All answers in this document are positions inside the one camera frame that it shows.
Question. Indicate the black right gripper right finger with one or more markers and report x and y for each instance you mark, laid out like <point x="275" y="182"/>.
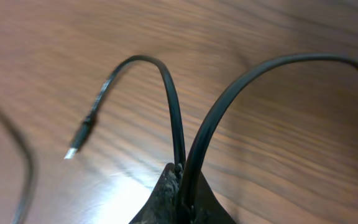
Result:
<point x="201" y="206"/>

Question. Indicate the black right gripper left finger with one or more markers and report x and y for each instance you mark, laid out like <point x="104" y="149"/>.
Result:
<point x="160" y="207"/>

